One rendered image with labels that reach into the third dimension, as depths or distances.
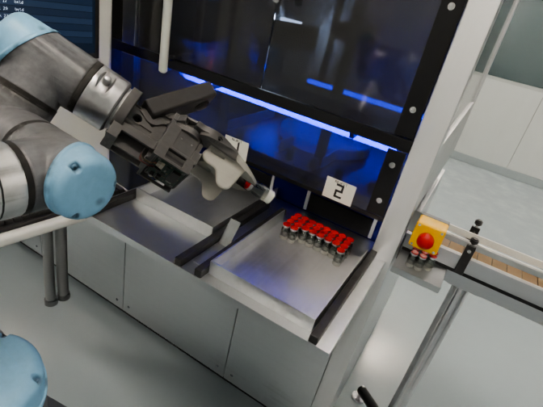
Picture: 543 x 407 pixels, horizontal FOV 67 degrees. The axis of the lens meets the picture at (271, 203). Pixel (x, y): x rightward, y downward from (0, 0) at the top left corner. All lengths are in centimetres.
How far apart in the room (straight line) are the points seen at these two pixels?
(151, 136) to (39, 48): 16
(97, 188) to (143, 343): 155
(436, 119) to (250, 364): 107
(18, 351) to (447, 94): 90
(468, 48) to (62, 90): 77
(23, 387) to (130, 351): 137
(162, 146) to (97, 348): 150
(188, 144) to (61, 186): 20
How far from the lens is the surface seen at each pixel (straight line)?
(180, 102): 60
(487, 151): 573
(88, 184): 45
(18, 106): 57
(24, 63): 57
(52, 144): 47
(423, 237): 106
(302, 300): 92
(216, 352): 170
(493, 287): 126
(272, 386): 163
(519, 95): 562
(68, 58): 57
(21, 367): 60
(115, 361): 191
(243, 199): 125
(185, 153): 56
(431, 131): 102
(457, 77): 100
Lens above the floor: 147
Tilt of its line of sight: 28 degrees down
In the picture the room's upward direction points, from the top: 13 degrees clockwise
